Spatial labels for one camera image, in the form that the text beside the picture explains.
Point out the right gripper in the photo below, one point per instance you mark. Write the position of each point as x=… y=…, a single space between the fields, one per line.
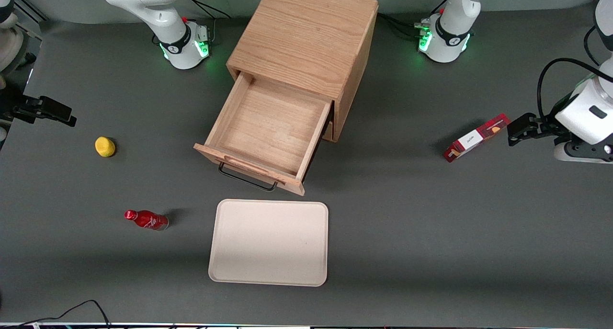
x=21 y=108

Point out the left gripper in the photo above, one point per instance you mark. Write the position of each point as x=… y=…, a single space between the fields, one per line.
x=546 y=124

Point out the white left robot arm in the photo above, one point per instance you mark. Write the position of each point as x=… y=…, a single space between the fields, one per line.
x=450 y=46

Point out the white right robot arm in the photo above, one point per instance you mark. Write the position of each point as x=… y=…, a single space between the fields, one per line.
x=179 y=44

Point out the oak wooden drawer cabinet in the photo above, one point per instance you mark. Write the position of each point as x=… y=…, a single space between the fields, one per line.
x=306 y=37

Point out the red and white snack box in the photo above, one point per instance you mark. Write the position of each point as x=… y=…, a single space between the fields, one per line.
x=474 y=138

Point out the yellow lemon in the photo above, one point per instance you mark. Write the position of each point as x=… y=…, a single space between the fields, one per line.
x=105 y=146

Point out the beige round background object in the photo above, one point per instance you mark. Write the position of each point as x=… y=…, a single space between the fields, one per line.
x=9 y=44

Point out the red soda bottle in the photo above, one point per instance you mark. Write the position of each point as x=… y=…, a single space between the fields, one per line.
x=146 y=220

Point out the beige rectangular tray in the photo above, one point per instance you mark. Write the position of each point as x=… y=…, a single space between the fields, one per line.
x=268 y=243

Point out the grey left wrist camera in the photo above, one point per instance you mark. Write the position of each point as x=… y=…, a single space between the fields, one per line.
x=582 y=154

